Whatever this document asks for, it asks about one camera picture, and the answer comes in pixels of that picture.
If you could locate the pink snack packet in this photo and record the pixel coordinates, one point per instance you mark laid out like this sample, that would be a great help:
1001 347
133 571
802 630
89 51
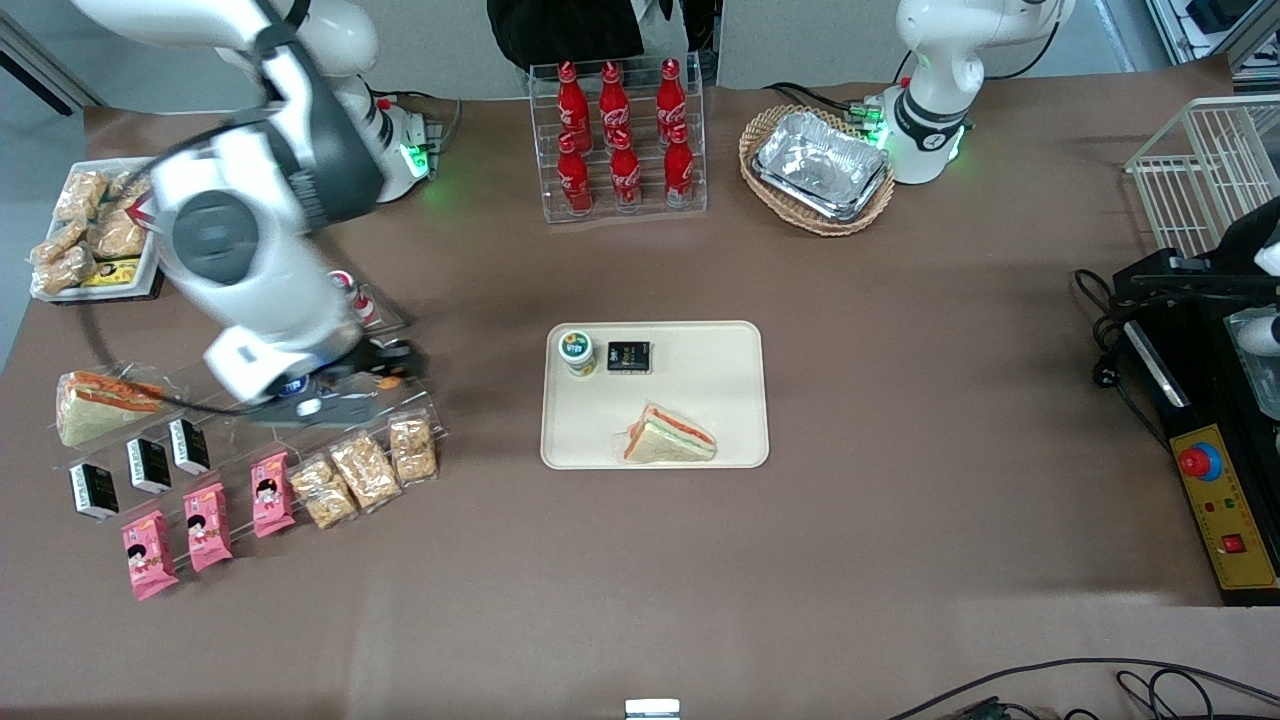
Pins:
208 527
149 555
271 494

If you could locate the clear acrylic tiered display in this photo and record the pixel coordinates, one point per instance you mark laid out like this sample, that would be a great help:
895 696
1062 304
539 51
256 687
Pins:
240 440

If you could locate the clear plastic container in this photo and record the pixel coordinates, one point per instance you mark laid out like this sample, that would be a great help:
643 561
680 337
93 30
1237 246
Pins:
1262 390

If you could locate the black jacket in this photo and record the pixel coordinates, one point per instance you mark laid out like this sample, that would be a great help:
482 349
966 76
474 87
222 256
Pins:
560 30

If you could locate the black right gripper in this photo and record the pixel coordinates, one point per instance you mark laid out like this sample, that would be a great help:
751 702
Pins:
381 355

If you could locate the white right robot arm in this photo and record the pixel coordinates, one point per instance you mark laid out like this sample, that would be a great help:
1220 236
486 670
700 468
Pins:
250 230

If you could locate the white snack tray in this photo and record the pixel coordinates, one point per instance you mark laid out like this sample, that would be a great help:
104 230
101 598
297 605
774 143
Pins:
148 270

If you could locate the orange gum bottle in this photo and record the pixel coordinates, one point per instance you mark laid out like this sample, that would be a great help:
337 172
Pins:
390 381

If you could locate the green circuit board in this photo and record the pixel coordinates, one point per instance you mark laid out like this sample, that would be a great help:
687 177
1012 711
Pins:
975 712

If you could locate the red cola bottle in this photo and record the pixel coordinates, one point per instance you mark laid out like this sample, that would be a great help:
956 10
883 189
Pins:
670 95
574 178
626 172
613 100
678 168
571 100

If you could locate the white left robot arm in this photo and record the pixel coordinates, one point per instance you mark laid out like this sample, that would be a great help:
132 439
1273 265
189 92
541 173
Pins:
935 60

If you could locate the aluminium foil tray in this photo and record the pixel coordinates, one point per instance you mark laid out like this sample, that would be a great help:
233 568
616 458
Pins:
820 160

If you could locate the blue gum bottle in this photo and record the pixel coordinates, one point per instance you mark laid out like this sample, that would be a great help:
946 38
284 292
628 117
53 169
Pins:
293 386

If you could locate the green gum bottle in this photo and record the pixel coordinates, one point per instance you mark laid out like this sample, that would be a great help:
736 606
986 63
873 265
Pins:
577 352

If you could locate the clear acrylic bottle rack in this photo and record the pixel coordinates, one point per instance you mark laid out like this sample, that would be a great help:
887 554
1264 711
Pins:
645 150

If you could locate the clear-wrapped peanut brittle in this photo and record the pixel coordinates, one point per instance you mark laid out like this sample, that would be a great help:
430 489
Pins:
120 235
65 272
323 490
365 470
58 243
82 192
413 450

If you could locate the large wicker basket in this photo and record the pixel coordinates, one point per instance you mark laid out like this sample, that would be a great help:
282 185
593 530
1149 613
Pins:
830 225

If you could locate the black sealing machine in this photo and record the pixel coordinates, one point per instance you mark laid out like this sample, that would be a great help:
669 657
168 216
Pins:
1200 400

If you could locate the wrapped triangle sandwich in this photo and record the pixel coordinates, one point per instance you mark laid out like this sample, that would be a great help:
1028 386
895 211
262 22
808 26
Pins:
105 410
668 438

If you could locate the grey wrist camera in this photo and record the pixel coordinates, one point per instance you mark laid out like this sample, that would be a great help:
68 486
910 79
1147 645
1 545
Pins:
330 410

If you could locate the red gum bottle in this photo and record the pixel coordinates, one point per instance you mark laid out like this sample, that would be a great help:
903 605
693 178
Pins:
362 305

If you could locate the yellow black snack packet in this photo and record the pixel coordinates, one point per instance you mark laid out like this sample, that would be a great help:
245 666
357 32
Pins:
110 272

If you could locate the small silver device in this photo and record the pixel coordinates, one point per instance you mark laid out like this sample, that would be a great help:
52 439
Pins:
652 710

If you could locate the aluminium frame shelf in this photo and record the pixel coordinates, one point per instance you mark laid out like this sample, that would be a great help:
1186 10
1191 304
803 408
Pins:
1250 40

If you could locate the cream plastic tray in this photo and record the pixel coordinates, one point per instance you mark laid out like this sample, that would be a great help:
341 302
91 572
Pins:
700 380

